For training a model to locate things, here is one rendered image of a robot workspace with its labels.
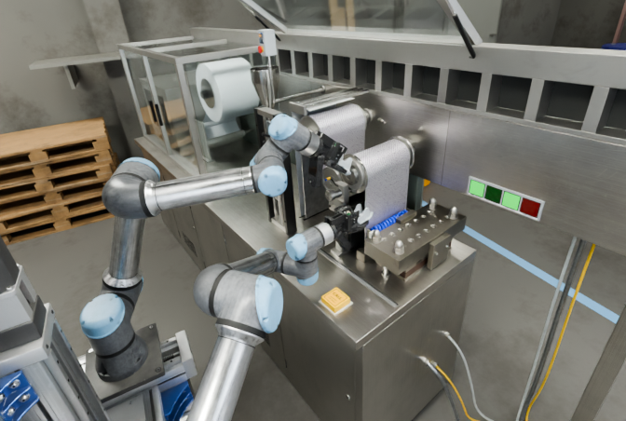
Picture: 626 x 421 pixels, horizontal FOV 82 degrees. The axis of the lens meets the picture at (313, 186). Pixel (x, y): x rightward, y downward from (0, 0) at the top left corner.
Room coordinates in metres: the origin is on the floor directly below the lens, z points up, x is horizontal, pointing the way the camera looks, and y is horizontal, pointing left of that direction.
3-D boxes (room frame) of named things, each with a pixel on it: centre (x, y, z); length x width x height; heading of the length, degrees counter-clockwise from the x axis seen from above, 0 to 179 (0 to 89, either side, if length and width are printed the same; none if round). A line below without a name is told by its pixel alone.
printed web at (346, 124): (1.34, -0.17, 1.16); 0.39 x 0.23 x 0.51; 36
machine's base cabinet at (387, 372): (1.95, 0.37, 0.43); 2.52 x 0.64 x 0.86; 36
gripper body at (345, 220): (1.05, -0.09, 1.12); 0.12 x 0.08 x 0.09; 126
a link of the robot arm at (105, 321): (0.79, 0.65, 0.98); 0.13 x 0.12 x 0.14; 8
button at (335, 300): (0.90, -0.05, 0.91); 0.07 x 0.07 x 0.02; 36
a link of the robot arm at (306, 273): (0.96, 0.05, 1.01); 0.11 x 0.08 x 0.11; 68
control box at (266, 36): (1.62, 0.16, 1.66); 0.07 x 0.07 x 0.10; 25
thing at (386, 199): (1.19, -0.28, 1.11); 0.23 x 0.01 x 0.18; 126
